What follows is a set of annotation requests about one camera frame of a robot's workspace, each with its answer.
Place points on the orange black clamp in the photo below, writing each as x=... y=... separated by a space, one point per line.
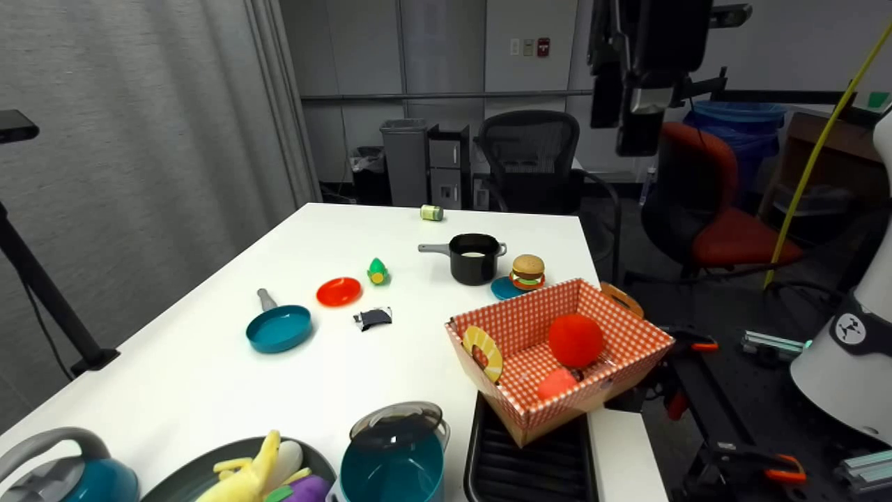
x=752 y=464

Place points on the green yellow toy fruit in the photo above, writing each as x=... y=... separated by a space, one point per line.
x=377 y=272

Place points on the black saucepan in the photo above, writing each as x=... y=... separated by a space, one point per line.
x=473 y=258

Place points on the dark plate with toys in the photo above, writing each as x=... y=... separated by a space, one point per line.
x=194 y=477

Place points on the black camera tripod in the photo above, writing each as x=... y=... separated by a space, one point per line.
x=19 y=126

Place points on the red checkered paper basket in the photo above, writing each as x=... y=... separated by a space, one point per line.
x=554 y=356

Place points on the grey cabinet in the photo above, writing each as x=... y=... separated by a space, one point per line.
x=405 y=153

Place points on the small teal plate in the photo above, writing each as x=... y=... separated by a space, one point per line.
x=502 y=287

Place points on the black ridged tray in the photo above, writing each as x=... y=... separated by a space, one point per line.
x=557 y=466

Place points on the small black white packet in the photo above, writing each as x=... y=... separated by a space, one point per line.
x=377 y=315

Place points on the small green can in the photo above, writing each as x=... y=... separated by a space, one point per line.
x=431 y=213

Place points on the teal frying pan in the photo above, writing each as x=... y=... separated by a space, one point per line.
x=278 y=326

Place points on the teal kettle grey handle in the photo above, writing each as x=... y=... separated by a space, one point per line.
x=91 y=474

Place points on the yellow toy banana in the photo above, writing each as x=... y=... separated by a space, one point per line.
x=254 y=477

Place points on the blue plastic bin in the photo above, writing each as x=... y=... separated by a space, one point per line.
x=752 y=130

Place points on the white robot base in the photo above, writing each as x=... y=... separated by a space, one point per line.
x=847 y=368

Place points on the red plate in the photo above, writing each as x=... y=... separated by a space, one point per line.
x=339 y=292

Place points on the red office chair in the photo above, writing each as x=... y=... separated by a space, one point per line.
x=689 y=209

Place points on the small orange ball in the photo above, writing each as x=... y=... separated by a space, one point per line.
x=557 y=382

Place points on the red fuzzy ball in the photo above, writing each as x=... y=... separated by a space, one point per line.
x=576 y=340

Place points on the yellow pole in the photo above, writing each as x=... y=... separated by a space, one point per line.
x=855 y=81

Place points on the purple toy eggplant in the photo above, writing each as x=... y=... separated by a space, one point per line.
x=310 y=490

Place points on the black mesh office chair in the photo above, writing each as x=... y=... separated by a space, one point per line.
x=530 y=166

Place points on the teal pot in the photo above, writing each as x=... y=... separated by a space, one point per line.
x=396 y=455

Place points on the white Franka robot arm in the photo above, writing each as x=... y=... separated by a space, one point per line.
x=645 y=54

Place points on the toy hamburger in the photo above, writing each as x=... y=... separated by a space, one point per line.
x=529 y=272

